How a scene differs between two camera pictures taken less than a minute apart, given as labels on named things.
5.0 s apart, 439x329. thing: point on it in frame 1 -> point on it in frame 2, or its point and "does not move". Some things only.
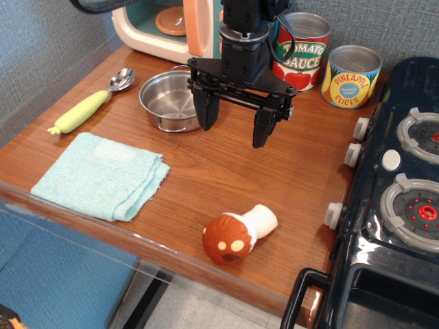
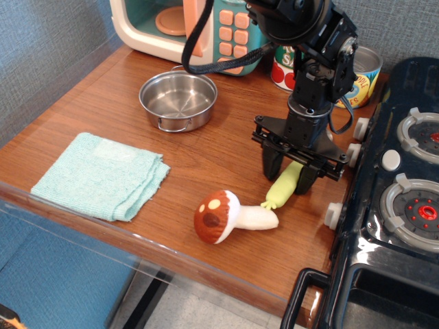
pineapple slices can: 351,76 does not move
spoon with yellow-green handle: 121,79 -> 284,187
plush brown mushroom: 229,237 -> 220,214
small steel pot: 167,100 does not move
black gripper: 245,73 -> 304,135
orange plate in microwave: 171,20 does not move
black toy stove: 384,269 does not move
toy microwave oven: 184,31 does not move
